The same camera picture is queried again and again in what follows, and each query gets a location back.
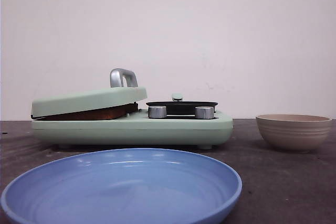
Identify mint green breakfast maker base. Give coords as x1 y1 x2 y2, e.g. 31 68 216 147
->
31 110 233 148

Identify black round frying pan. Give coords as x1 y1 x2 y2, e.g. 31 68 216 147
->
146 100 218 115

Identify white bread slice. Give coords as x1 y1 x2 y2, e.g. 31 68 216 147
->
42 104 132 121
123 102 139 114

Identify right silver control knob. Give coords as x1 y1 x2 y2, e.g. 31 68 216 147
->
195 106 215 120

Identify beige ribbed bowl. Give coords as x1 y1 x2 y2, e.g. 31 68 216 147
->
256 114 332 152

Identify left silver control knob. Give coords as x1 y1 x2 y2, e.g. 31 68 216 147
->
148 105 167 119

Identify mint green maker lid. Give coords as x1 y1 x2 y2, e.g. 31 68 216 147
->
31 68 147 119

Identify blue round plate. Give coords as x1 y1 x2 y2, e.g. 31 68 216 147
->
1 148 242 223

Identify silver control knob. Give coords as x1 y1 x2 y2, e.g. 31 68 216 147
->
148 105 167 119
195 106 215 120

